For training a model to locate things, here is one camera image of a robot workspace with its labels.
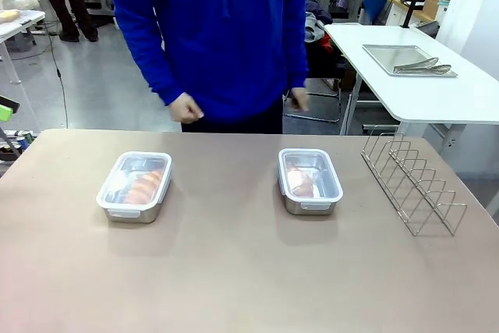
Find metal baking tray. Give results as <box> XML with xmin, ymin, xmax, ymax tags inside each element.
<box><xmin>361</xmin><ymin>44</ymin><xmax>458</xmax><ymax>78</ymax></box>

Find metal serving tongs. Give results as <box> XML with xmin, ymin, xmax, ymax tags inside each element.
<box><xmin>392</xmin><ymin>56</ymin><xmax>453</xmax><ymax>76</ymax></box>

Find right forearm blue sleeve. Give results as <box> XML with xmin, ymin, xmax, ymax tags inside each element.
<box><xmin>134</xmin><ymin>36</ymin><xmax>186</xmax><ymax>107</ymax></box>

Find left forearm blue sleeve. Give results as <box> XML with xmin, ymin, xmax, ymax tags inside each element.
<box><xmin>280</xmin><ymin>28</ymin><xmax>311</xmax><ymax>90</ymax></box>

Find person's right hand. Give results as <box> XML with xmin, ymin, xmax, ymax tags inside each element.
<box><xmin>168</xmin><ymin>92</ymin><xmax>205</xmax><ymax>124</ymax></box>

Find person's left hand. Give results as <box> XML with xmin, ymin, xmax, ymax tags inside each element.
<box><xmin>290</xmin><ymin>86</ymin><xmax>311</xmax><ymax>112</ymax></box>

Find white work table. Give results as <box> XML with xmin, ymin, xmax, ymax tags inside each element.
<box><xmin>0</xmin><ymin>9</ymin><xmax>47</xmax><ymax>84</ymax></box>

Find person in blue sweater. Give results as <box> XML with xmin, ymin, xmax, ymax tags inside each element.
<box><xmin>111</xmin><ymin>0</ymin><xmax>313</xmax><ymax>134</ymax></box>

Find grey red clothing pile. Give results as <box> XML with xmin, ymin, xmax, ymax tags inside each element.
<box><xmin>303</xmin><ymin>0</ymin><xmax>336</xmax><ymax>53</ymax></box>

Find wooden bench top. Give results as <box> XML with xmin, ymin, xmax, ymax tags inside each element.
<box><xmin>380</xmin><ymin>0</ymin><xmax>437</xmax><ymax>24</ymax></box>

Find white side table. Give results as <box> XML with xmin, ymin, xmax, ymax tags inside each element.
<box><xmin>323</xmin><ymin>23</ymin><xmax>499</xmax><ymax>154</ymax></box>

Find black floor cable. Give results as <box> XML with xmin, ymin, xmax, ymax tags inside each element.
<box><xmin>42</xmin><ymin>23</ymin><xmax>70</xmax><ymax>130</ymax></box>

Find metal wire lid rack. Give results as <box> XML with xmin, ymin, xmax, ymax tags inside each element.
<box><xmin>360</xmin><ymin>124</ymin><xmax>469</xmax><ymax>237</ymax></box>

